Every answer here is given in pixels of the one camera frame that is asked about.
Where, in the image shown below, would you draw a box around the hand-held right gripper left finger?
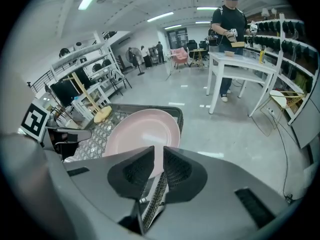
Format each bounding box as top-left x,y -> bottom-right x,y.
63,145 -> 156,224

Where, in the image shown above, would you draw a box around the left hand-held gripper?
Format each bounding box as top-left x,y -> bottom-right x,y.
19,102 -> 93,161

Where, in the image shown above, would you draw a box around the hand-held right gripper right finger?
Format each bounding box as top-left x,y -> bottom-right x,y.
147,145 -> 288,240

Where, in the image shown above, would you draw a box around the pink big plate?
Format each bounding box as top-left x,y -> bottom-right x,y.
103,108 -> 181,179

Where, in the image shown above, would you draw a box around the black woven coffee table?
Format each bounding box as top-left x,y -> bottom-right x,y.
62,103 -> 185,234

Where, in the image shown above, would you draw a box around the white desk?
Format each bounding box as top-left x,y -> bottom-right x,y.
71,83 -> 112,125

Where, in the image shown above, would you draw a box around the wooden cup tree stand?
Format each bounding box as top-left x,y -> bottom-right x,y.
62,72 -> 113,124

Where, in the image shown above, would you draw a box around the black monitor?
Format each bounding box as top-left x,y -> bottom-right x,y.
49,79 -> 81,108

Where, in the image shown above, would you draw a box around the black metal railing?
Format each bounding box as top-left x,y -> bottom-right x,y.
27,68 -> 56,95

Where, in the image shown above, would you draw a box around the black and white folding chair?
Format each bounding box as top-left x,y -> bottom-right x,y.
109,67 -> 133,96

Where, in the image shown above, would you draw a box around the white storage shelf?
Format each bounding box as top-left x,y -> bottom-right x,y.
49,30 -> 126,97
243,12 -> 320,126

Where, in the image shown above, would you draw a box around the black standing fan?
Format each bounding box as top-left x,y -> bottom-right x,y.
124,47 -> 146,77

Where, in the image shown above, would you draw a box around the grey cabinet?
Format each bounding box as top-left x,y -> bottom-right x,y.
291,83 -> 320,149

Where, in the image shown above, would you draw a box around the white square table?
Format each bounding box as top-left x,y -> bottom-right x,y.
205,50 -> 278,117

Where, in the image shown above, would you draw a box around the pink armchair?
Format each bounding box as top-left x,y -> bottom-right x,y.
170,47 -> 190,70

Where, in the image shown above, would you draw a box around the yellow round side table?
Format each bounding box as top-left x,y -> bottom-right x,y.
189,48 -> 206,69

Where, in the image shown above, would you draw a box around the black office chair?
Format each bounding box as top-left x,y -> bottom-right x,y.
186,39 -> 210,61

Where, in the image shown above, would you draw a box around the black glass door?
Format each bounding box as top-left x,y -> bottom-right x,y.
166,27 -> 188,50

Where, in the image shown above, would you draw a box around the row of black helmets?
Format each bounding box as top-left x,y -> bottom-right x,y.
257,20 -> 318,95

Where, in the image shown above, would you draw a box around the white stool gold wire legs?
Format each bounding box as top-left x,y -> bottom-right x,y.
259,89 -> 307,137

